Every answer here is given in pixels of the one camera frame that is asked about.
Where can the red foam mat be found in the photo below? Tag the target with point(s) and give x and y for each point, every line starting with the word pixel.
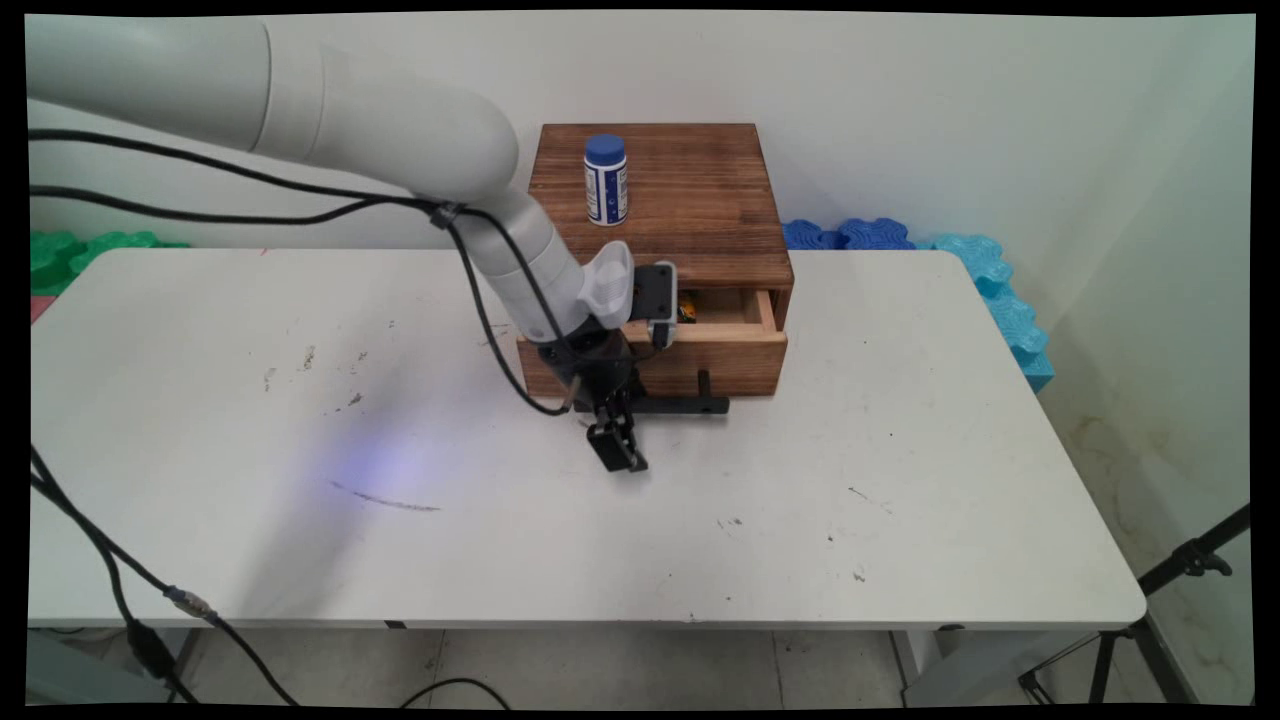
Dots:
pixel 38 306

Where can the brown wooden cabinet box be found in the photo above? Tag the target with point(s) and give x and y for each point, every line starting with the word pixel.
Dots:
pixel 690 190

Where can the small orange black object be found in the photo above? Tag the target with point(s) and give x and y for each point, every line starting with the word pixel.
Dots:
pixel 688 308

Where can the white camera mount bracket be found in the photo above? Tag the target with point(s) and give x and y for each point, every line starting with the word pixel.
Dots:
pixel 608 280

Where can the black tripod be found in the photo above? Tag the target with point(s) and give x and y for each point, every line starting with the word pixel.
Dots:
pixel 1180 570

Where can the dark blue foam mat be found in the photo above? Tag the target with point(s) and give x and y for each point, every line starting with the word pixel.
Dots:
pixel 875 235
pixel 808 237

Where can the white bottle with blue cap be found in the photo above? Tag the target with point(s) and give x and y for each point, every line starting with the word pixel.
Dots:
pixel 606 185

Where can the grey table leg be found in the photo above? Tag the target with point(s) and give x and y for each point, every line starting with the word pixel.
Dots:
pixel 915 655
pixel 185 660

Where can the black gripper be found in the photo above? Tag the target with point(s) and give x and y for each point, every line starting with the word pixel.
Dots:
pixel 592 362

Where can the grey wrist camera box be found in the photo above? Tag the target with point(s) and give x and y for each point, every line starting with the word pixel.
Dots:
pixel 658 295

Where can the light blue foam mat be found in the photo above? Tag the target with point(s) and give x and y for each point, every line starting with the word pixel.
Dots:
pixel 1005 300

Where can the green foam mat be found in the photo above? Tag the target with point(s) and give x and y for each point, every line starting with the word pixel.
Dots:
pixel 60 262

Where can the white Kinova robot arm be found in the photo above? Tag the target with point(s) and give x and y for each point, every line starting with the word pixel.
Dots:
pixel 330 110

